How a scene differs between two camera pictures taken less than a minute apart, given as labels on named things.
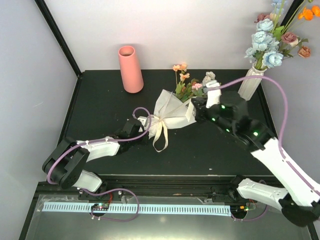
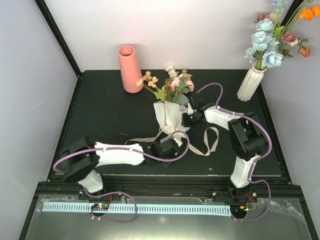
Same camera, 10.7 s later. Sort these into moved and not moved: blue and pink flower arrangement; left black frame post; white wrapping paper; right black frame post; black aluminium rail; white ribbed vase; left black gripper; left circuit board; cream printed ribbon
Moved: cream printed ribbon; left black gripper; white wrapping paper
Not moved: white ribbed vase; blue and pink flower arrangement; left circuit board; left black frame post; right black frame post; black aluminium rail
